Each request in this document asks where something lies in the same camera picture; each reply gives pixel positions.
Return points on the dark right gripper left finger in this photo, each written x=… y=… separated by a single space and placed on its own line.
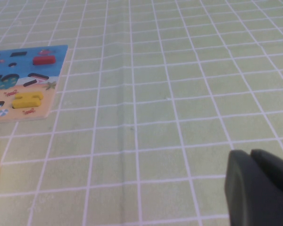
x=250 y=195

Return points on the blue sea-themed wooden puzzle board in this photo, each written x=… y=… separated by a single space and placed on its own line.
x=49 y=70

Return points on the red wooden minus block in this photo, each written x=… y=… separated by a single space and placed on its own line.
x=43 y=60

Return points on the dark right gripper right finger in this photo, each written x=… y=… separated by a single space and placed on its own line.
x=276 y=169

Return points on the green checked tablecloth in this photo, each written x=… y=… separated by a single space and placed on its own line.
x=155 y=94

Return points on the yellow wooden equals sign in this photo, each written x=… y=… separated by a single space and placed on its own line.
x=26 y=100

